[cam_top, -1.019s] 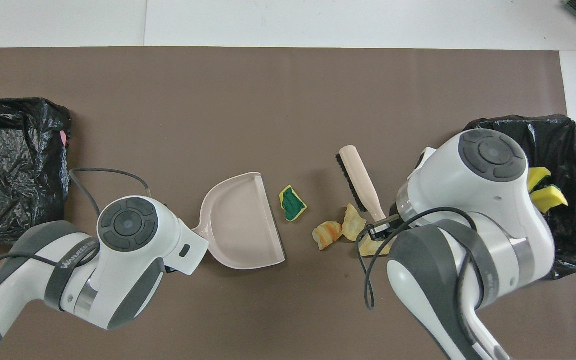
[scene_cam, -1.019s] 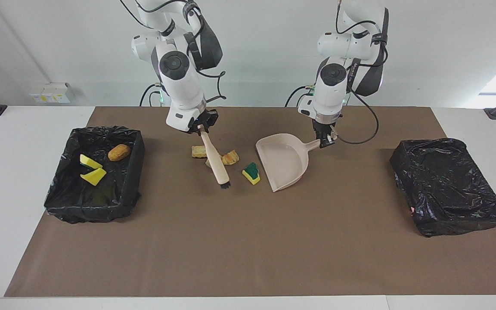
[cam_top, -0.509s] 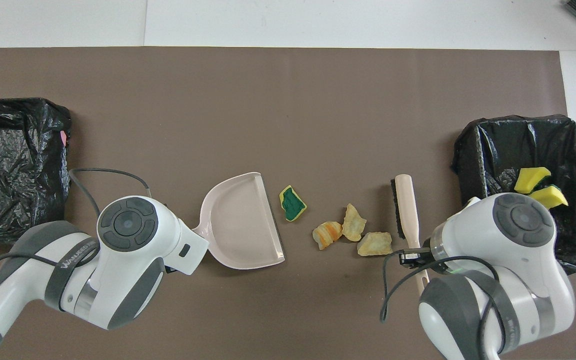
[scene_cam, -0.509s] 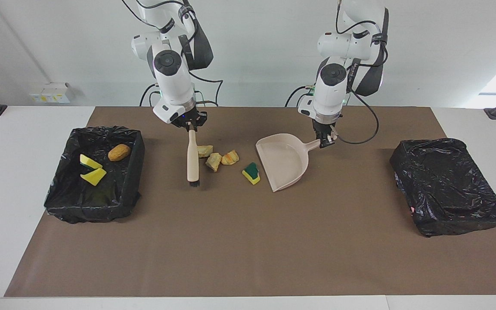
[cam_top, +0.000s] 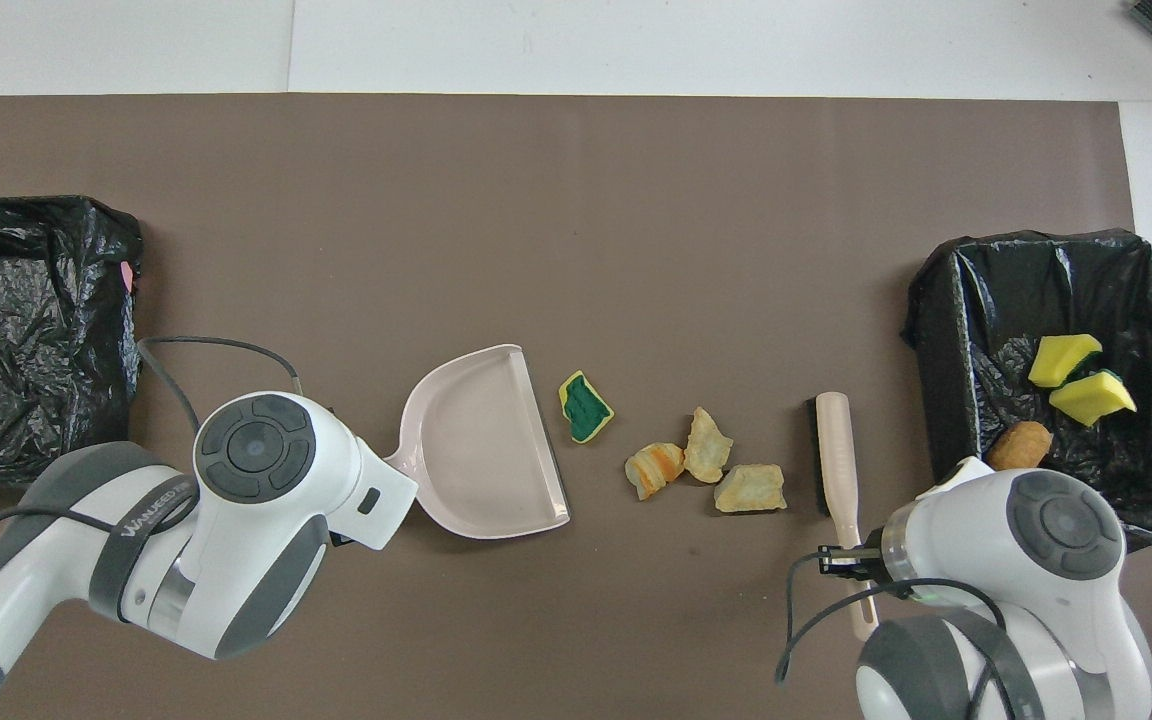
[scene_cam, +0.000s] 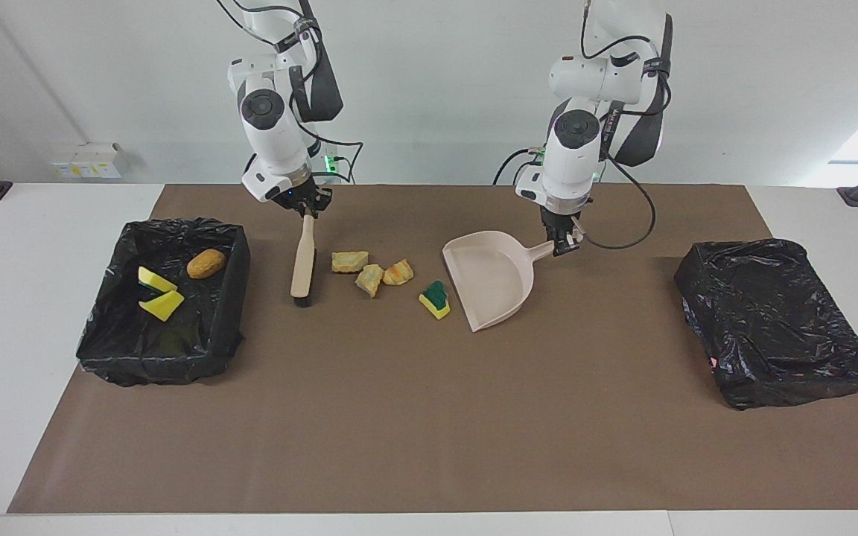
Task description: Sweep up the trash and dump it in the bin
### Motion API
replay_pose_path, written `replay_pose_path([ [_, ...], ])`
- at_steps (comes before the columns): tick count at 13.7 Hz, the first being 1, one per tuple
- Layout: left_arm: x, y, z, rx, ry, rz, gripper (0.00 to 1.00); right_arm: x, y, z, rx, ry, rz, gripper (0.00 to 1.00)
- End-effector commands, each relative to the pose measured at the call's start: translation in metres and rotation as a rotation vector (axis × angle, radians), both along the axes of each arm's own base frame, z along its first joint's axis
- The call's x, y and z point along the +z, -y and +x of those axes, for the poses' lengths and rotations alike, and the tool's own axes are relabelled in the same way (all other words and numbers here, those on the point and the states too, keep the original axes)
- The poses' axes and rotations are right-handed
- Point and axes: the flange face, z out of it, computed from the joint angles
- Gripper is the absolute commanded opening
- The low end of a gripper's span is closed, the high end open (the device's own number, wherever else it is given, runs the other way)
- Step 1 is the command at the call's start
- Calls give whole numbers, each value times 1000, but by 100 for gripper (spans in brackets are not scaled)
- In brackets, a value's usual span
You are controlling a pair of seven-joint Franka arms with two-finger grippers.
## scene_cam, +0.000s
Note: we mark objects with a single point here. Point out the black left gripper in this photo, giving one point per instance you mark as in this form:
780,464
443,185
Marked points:
559,220

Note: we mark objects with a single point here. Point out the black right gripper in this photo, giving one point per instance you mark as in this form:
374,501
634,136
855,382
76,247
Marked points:
304,195

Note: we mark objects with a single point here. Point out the beige hand brush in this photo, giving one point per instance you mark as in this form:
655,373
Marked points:
302,268

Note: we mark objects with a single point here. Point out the pale yellow bread chunk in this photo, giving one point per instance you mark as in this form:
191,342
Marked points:
369,281
348,261

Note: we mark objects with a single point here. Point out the beige plastic dustpan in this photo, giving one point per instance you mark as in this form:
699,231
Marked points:
492,283

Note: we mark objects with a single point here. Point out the orange striped bread piece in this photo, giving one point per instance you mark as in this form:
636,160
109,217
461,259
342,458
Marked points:
398,273

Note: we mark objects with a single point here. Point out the brown bread roll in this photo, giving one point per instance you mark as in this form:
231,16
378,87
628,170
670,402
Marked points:
206,263

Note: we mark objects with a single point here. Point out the green and yellow sponge piece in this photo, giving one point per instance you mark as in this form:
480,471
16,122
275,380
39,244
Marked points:
436,299

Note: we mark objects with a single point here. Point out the curved yellow sponge piece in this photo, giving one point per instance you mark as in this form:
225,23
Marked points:
153,280

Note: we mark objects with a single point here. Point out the notched yellow sponge piece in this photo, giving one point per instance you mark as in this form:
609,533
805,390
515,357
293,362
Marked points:
163,305

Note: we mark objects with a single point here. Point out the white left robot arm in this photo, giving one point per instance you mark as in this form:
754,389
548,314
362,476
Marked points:
574,149

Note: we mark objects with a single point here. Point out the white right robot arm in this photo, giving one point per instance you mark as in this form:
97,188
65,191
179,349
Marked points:
272,141

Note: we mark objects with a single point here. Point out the open bin with black bag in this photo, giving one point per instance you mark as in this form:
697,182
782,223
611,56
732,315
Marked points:
176,350

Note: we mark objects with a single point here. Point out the box wrapped in black bag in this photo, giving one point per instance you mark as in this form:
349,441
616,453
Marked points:
771,320

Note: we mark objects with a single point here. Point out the brown paper table mat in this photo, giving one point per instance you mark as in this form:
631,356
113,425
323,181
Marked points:
429,447

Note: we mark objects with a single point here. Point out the white wall socket strip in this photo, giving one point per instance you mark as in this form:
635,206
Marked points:
86,162

